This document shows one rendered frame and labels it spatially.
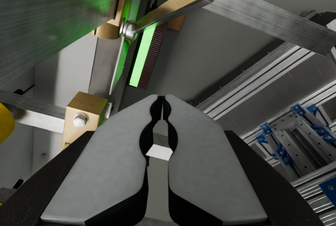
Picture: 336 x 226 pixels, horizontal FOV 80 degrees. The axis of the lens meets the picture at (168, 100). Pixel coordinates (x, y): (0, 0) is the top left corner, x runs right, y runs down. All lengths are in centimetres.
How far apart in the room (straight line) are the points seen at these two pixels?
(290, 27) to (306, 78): 90
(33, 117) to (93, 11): 24
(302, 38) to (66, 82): 53
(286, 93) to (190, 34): 58
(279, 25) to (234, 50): 93
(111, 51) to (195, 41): 76
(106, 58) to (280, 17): 32
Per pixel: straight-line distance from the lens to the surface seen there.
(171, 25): 105
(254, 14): 27
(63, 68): 59
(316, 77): 122
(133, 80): 46
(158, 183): 182
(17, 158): 75
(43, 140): 77
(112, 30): 26
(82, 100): 34
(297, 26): 30
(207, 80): 124
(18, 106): 39
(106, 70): 46
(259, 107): 117
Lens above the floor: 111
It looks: 60 degrees down
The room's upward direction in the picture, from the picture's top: 180 degrees counter-clockwise
